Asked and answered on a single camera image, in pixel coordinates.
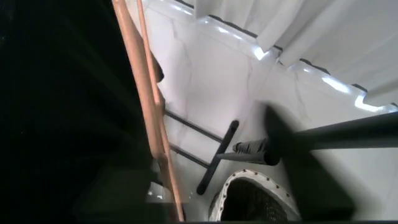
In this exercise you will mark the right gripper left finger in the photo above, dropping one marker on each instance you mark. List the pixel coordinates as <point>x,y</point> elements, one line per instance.
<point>118,196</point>

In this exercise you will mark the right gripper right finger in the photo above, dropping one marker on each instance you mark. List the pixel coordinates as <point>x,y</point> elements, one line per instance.
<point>311,180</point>

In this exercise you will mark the black T-shirt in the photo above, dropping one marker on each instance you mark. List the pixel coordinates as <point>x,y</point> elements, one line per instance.
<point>62,93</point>

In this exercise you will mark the pink clothes hanger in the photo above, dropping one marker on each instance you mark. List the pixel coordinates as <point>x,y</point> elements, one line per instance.
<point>136,62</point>

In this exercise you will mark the white laundry basket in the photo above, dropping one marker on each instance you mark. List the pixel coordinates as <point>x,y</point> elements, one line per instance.
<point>280,188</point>

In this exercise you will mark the black clothes rack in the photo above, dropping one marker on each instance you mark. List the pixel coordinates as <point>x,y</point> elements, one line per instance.
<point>342,133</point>

